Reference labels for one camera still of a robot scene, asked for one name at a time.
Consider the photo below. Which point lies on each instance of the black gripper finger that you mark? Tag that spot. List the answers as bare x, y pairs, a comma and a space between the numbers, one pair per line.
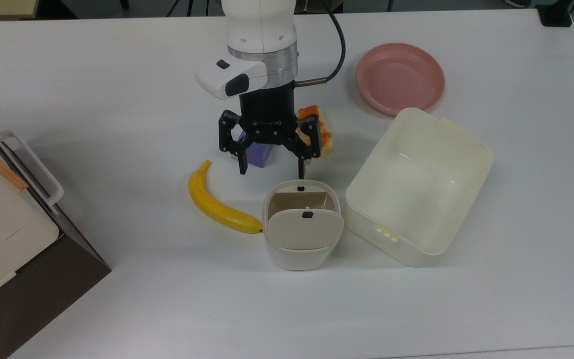
229, 132
311, 142

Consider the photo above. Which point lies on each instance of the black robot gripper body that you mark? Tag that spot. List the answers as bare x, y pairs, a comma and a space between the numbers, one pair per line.
267, 109

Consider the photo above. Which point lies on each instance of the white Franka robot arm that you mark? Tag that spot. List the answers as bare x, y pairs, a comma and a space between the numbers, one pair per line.
262, 30

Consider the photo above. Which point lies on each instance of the beige trash can with lid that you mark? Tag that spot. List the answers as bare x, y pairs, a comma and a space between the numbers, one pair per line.
302, 237

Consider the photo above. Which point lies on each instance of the orange topped toy bread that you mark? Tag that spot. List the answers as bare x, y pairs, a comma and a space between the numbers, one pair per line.
328, 139

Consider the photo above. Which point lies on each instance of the purple cube block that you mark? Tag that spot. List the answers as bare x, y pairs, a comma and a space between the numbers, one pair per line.
262, 156

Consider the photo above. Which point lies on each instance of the yellow toy banana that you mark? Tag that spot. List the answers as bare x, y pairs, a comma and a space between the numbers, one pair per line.
207, 199

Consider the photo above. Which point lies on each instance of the pink plastic plate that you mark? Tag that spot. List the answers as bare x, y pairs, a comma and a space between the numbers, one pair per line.
399, 77

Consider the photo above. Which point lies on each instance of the white plastic storage container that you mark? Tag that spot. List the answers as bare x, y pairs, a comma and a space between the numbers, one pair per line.
416, 189

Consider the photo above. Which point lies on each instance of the black stand base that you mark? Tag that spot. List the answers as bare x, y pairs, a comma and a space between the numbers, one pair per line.
556, 12

